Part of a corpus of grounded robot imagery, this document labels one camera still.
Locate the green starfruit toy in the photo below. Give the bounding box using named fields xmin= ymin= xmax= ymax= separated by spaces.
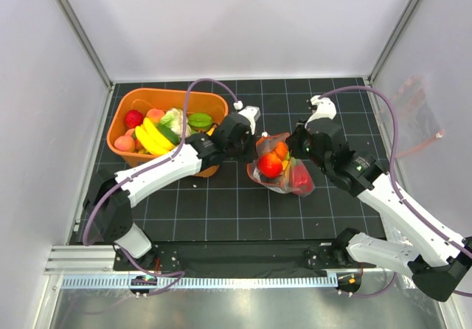
xmin=188 ymin=113 xmax=213 ymax=132

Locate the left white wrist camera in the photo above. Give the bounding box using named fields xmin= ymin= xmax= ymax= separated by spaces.
xmin=233 ymin=100 xmax=260 ymax=135

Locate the white cauliflower toy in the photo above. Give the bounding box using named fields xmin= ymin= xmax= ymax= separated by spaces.
xmin=159 ymin=108 xmax=192 ymax=137

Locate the black grid mat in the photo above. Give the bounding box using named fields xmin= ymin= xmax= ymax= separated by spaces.
xmin=75 ymin=77 xmax=403 ymax=242

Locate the small orange pumpkin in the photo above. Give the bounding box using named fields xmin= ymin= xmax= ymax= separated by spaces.
xmin=273 ymin=141 xmax=290 ymax=161

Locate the red orange tomato toy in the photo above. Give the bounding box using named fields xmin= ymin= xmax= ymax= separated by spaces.
xmin=257 ymin=153 xmax=283 ymax=179

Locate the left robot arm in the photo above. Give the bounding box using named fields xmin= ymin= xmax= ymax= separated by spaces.
xmin=83 ymin=106 xmax=260 ymax=270

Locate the pink peach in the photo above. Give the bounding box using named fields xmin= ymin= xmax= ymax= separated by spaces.
xmin=146 ymin=108 xmax=165 ymax=124
xmin=114 ymin=135 xmax=136 ymax=153

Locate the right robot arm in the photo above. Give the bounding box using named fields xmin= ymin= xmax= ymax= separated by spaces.
xmin=286 ymin=118 xmax=471 ymax=302

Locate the green bell pepper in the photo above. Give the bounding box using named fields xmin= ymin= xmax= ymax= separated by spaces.
xmin=156 ymin=124 xmax=181 ymax=145

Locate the clear zip bag red zipper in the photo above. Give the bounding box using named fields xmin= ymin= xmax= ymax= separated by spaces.
xmin=246 ymin=132 xmax=305 ymax=195

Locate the slotted cable duct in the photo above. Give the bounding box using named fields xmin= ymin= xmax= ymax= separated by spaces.
xmin=60 ymin=273 xmax=338 ymax=290

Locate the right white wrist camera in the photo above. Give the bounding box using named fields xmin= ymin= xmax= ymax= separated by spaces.
xmin=307 ymin=95 xmax=337 ymax=122

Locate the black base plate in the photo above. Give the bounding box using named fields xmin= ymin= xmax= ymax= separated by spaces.
xmin=112 ymin=238 xmax=377 ymax=279

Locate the yellow banana bunch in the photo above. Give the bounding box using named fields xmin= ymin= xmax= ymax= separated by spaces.
xmin=135 ymin=117 xmax=176 ymax=156

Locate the red apple toy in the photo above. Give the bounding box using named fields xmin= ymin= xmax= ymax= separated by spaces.
xmin=124 ymin=110 xmax=145 ymax=129

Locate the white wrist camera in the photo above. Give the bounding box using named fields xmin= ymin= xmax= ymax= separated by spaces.
xmin=233 ymin=100 xmax=260 ymax=135
xmin=307 ymin=95 xmax=337 ymax=122

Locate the red bell pepper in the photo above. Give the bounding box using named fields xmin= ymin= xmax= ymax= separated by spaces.
xmin=289 ymin=165 xmax=314 ymax=196

